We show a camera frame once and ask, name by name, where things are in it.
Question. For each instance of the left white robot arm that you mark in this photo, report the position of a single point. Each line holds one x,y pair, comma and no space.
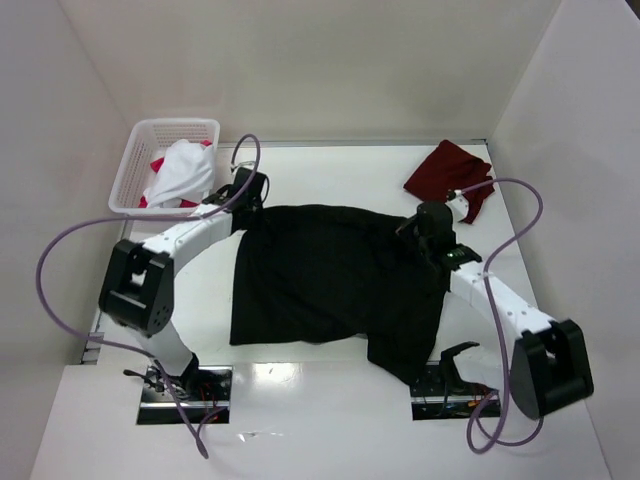
138,288

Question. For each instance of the folded dark red t shirt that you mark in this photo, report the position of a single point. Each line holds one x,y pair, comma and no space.
448,167

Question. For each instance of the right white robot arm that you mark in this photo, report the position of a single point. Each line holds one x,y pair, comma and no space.
543,363

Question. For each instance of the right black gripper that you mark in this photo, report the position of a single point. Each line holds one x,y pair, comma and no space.
420,240

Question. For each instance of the pink red t shirt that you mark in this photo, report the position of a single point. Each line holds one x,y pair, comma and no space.
157,165

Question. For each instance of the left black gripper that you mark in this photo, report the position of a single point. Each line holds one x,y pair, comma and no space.
248,215

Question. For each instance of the white t shirt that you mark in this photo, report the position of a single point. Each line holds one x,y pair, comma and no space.
185,172

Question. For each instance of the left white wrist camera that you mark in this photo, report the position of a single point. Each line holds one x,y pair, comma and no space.
242,165

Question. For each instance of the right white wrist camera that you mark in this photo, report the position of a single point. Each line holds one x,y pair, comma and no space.
458,205

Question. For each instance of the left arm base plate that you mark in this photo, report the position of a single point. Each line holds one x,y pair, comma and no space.
211,400

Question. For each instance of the white plastic basket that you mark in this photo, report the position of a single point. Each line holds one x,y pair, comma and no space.
148,142

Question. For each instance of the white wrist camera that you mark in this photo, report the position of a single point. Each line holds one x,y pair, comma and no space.
458,205
242,165

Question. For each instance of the black t shirt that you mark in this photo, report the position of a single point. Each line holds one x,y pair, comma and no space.
320,274

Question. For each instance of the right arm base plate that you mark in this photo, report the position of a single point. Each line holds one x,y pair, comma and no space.
432,398

